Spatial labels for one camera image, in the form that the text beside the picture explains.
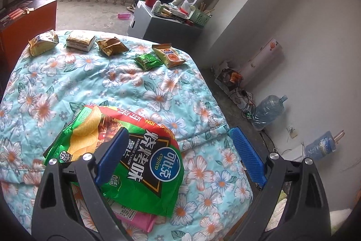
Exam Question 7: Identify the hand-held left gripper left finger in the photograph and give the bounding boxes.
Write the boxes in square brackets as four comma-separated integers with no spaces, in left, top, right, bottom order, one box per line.
[31,127,133,241]

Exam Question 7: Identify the brown gold snack packet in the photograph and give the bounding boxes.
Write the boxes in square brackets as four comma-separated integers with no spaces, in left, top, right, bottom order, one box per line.
[97,37,130,56]

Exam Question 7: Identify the grey box table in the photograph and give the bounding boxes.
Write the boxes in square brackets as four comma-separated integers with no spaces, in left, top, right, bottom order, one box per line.
[127,0,206,41]

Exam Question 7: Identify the large blue water bottle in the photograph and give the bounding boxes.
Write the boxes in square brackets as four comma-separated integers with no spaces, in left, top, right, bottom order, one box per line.
[251,94,288,131]

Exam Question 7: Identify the floral blue blanket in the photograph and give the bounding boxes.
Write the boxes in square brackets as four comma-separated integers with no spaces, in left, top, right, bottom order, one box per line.
[0,29,253,241]

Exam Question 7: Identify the small blue water bottle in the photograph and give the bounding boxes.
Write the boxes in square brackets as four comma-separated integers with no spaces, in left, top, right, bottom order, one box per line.
[304,130,337,159]

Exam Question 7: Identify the yellow snack packet brown edges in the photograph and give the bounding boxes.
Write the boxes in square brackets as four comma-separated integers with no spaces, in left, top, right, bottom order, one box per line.
[152,44,187,69]

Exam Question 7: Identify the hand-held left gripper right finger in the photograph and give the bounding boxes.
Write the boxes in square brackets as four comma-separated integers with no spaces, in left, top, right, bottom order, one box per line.
[228,127,331,241]

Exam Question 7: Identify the green snack packet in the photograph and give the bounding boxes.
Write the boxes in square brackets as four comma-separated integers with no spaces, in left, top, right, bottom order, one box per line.
[134,53,163,70]

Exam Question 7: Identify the white power strip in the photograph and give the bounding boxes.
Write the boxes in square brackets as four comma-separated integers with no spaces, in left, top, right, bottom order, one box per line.
[215,67,254,110]

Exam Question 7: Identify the white printed paper roll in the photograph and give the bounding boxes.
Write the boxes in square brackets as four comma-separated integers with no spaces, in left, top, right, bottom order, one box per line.
[240,38,284,89]

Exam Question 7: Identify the white plastic bag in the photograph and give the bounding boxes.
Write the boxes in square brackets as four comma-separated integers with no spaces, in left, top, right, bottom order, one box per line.
[180,0,199,14]

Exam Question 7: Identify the green plastic basket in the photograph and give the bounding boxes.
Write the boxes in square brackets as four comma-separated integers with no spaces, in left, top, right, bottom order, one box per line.
[190,5,212,25]

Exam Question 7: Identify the pink snack packet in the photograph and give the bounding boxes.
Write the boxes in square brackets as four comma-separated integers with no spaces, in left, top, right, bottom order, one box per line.
[113,201,160,233]

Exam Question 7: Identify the orange cardboard box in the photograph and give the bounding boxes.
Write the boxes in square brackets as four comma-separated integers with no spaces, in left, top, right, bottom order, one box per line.
[0,0,57,66]

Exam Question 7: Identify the white wrapped snack block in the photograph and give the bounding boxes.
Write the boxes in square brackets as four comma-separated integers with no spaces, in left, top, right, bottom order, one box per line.
[65,34,97,53]

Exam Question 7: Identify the green chip bag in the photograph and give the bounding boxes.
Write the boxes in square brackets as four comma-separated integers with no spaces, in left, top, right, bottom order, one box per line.
[43,105,185,217]

